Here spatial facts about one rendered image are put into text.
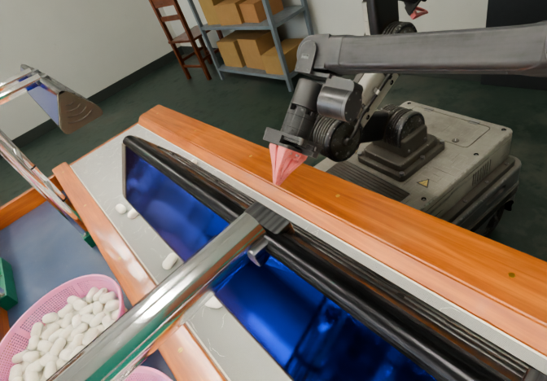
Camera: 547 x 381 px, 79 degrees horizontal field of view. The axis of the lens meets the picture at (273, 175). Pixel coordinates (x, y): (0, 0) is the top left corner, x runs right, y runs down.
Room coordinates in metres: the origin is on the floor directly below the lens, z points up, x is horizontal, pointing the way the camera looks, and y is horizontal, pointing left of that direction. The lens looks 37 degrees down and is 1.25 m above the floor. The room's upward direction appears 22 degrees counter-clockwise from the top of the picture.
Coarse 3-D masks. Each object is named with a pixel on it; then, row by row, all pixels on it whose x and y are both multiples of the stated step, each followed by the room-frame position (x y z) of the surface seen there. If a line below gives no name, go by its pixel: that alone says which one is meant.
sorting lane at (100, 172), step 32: (96, 160) 1.16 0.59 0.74; (96, 192) 0.93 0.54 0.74; (256, 192) 0.63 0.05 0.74; (128, 224) 0.71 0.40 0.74; (160, 256) 0.55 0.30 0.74; (352, 256) 0.36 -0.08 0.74; (416, 288) 0.26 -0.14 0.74; (192, 320) 0.36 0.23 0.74; (224, 320) 0.34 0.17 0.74; (480, 320) 0.19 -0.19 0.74; (224, 352) 0.28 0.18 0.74; (256, 352) 0.26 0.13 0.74; (512, 352) 0.14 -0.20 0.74
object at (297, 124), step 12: (288, 108) 0.56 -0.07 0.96; (300, 108) 0.54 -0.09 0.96; (288, 120) 0.54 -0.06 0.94; (300, 120) 0.53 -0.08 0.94; (312, 120) 0.53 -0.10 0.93; (276, 132) 0.54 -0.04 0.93; (288, 132) 0.53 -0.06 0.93; (300, 132) 0.52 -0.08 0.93; (288, 144) 0.53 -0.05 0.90; (300, 144) 0.48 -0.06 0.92; (312, 144) 0.50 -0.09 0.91
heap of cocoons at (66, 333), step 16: (96, 288) 0.53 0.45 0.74; (80, 304) 0.50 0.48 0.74; (96, 304) 0.48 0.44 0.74; (112, 304) 0.46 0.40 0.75; (48, 320) 0.49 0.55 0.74; (64, 320) 0.47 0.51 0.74; (80, 320) 0.46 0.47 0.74; (96, 320) 0.44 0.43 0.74; (112, 320) 0.43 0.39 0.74; (32, 336) 0.46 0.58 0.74; (48, 336) 0.45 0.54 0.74; (64, 336) 0.44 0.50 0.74; (80, 336) 0.42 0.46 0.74; (96, 336) 0.41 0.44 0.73; (32, 352) 0.43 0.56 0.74; (48, 352) 0.42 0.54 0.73; (64, 352) 0.40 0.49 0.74; (16, 368) 0.41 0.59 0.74; (32, 368) 0.39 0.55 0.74; (48, 368) 0.38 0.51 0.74
